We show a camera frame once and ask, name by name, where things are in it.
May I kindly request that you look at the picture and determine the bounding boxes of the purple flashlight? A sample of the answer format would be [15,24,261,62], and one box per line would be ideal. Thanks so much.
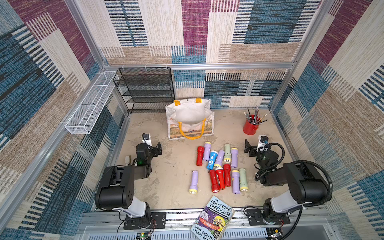
[231,148,239,169]
[214,150,225,170]
[231,170,241,194]
[203,142,212,162]

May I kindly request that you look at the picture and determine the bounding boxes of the green flashlight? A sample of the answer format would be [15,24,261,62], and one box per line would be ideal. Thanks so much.
[223,144,232,164]
[239,168,249,192]

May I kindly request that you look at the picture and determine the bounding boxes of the red flashlight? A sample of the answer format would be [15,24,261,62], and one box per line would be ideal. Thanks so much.
[196,146,205,167]
[209,170,220,193]
[215,167,225,190]
[223,164,231,187]

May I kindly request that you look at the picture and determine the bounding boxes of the white tote bag yellow handles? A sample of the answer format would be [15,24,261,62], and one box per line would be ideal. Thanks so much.
[165,98,215,140]

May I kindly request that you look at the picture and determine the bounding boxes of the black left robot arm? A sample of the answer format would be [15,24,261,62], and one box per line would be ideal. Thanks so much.
[95,143,166,230]

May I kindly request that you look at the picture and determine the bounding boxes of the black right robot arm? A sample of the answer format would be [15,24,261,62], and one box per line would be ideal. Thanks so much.
[243,136,333,240]

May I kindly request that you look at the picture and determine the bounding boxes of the red pencil cup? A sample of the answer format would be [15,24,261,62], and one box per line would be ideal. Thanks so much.
[243,120,259,136]

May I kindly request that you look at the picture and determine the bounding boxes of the blue flashlight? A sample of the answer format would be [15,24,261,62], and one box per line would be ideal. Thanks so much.
[207,151,218,171]

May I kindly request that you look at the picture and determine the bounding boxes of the purple flashlight lone left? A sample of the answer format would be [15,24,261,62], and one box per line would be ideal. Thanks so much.
[189,170,199,194]

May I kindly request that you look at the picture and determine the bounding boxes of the treehouse paperback book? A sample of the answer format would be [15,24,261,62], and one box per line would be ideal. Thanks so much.
[190,196,235,240]

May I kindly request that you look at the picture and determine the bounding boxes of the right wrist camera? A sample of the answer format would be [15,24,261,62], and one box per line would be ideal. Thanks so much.
[257,135,269,153]

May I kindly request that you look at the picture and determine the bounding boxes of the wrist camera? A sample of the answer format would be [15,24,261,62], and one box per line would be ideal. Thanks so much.
[257,135,269,153]
[142,133,152,146]

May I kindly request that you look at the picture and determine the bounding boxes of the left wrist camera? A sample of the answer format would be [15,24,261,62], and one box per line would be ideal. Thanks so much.
[142,133,152,146]

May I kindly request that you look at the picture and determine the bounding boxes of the black wire mesh shelf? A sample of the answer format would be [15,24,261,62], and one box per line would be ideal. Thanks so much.
[114,67,176,114]

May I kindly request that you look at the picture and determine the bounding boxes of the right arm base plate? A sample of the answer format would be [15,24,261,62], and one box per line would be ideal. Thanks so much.
[245,208,291,226]

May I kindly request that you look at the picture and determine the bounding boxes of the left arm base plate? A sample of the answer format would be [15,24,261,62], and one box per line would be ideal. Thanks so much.
[123,212,167,230]

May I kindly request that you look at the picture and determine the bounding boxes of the white wire mesh basket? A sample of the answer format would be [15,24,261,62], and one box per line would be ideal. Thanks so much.
[65,72,116,135]

